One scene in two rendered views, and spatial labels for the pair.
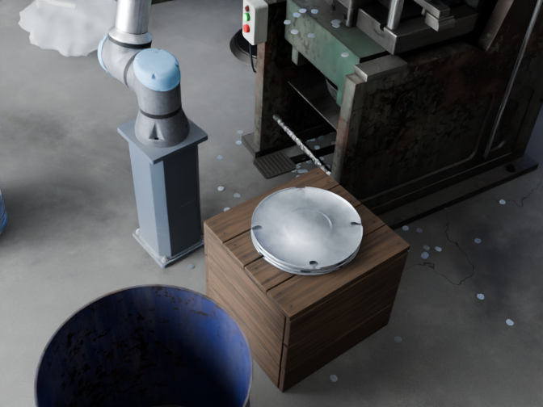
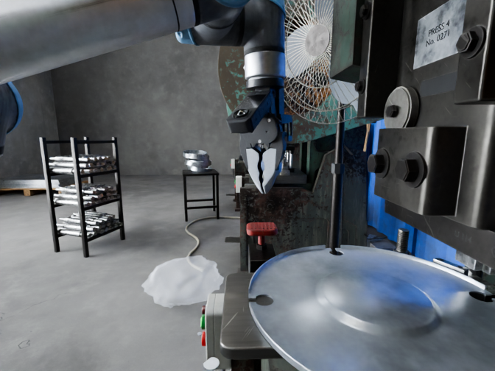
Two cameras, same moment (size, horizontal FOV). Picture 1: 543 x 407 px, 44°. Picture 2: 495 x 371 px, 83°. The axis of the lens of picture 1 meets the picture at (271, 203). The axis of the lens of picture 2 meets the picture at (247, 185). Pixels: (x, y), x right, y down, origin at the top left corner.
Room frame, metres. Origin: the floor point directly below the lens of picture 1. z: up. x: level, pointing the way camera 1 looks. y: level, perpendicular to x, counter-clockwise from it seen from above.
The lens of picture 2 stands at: (1.50, -0.23, 0.97)
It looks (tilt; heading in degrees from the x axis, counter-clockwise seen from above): 10 degrees down; 31
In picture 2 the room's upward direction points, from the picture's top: straight up
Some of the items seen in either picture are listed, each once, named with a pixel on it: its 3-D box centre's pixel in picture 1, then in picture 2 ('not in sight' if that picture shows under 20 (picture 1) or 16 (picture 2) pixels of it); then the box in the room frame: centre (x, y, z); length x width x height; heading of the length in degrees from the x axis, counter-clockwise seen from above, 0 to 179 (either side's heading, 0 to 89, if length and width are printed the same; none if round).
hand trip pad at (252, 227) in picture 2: not in sight; (261, 241); (2.05, 0.06, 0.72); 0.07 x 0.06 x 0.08; 123
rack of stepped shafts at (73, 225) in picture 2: not in sight; (85, 193); (2.80, 2.18, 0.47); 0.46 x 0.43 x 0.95; 103
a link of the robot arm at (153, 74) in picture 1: (156, 79); not in sight; (1.48, 0.32, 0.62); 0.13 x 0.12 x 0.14; 47
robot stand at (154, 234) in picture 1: (167, 189); not in sight; (1.47, 0.32, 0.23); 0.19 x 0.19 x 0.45; 43
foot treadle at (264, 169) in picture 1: (331, 148); not in sight; (1.82, -0.20, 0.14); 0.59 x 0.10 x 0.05; 123
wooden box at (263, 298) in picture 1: (300, 275); not in sight; (1.21, -0.10, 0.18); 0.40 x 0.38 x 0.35; 129
